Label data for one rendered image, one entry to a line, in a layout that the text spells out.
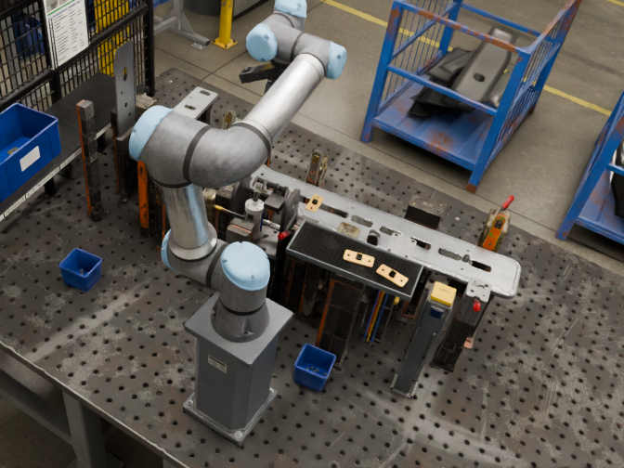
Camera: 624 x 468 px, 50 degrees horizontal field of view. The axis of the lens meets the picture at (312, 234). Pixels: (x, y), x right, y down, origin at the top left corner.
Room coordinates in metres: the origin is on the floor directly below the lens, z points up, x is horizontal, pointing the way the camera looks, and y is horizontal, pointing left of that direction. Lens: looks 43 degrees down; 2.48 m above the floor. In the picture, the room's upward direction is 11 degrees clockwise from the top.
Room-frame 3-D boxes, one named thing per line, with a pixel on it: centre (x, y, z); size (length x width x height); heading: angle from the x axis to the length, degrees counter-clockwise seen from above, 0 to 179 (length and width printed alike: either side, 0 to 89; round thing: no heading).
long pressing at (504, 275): (1.72, -0.01, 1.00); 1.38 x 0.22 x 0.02; 76
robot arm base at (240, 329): (1.10, 0.14, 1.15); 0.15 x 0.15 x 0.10
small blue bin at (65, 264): (1.44, 0.73, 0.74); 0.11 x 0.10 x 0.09; 76
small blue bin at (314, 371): (1.24, -0.09, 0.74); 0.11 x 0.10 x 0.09; 76
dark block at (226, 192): (1.57, 0.28, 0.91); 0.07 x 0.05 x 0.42; 166
